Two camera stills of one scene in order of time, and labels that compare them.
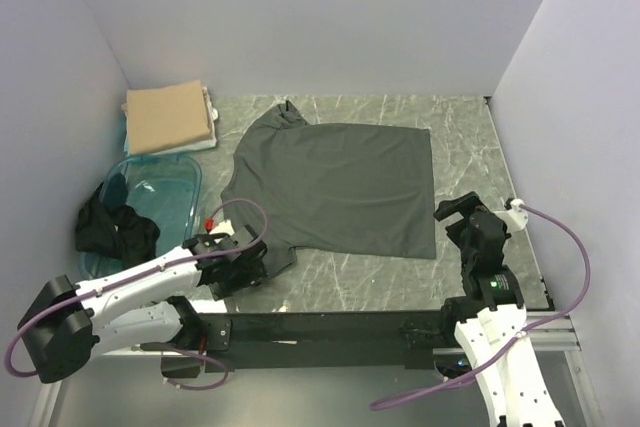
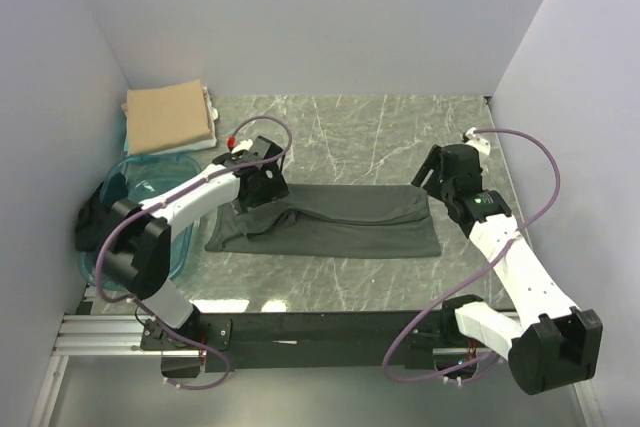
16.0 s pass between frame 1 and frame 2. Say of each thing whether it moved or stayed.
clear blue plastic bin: stayed
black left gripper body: moved
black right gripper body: moved
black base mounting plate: stayed
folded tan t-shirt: stayed
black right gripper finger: moved
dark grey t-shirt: moved
